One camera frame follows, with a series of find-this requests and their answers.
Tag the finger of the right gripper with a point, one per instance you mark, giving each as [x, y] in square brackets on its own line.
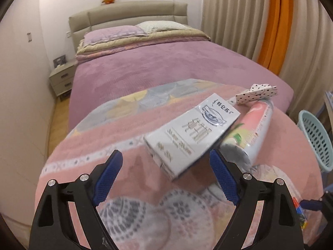
[313, 205]

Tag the small picture frame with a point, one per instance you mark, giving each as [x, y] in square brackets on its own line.
[59, 61]

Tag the beige bedside table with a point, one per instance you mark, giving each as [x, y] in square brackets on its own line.
[62, 77]

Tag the white dotted pillow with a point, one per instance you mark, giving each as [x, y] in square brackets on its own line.
[160, 26]

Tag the white polka dot wrapper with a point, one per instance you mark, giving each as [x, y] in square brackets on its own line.
[255, 93]

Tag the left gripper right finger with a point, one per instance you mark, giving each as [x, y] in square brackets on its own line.
[279, 225]

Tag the purple bed cover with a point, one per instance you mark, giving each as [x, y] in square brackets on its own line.
[112, 76]

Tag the beige padded headboard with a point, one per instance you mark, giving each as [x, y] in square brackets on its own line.
[124, 13]

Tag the beige pleated curtain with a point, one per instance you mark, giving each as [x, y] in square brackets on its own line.
[240, 25]

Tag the white printed carton box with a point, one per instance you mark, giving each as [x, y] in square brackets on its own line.
[180, 143]

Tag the purple pillow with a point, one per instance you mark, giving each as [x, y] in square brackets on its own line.
[110, 34]

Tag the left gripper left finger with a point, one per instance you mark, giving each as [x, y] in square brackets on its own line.
[53, 227]

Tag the pink patterned quilt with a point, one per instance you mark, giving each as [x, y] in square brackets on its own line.
[166, 195]

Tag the orange curtain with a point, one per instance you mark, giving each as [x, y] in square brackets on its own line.
[277, 35]

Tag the light blue plastic basket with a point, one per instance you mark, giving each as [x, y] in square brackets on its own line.
[318, 138]

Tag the folded beige blanket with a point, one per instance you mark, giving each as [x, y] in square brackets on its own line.
[89, 52]

